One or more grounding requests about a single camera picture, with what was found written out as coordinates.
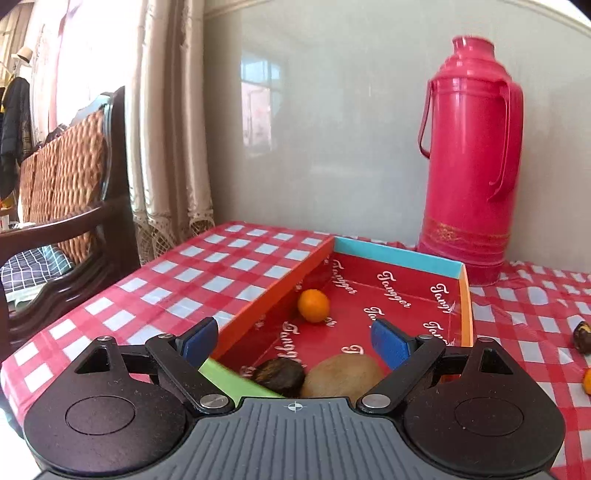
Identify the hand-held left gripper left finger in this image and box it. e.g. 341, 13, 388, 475
69, 318, 235, 414

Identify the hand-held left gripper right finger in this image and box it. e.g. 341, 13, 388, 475
357, 318, 519, 414

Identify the brown kiwi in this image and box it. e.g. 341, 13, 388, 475
300, 353, 386, 400

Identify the colourful cardboard box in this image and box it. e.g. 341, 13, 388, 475
198, 235, 474, 400

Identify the brown water chestnut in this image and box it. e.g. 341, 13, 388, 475
252, 359, 305, 398

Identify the red checked tablecloth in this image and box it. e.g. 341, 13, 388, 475
0, 222, 591, 480

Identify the blue checked cushion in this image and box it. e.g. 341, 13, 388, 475
0, 244, 75, 294

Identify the dark water chestnut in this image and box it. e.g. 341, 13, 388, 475
573, 322, 591, 355

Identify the red thermos flask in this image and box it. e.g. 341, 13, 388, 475
417, 35, 526, 286

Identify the beige curtain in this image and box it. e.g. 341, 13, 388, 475
124, 0, 216, 267

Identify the dark wooden wicker chair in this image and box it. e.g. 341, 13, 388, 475
0, 85, 142, 365

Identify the black coat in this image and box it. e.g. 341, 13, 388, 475
0, 76, 33, 197

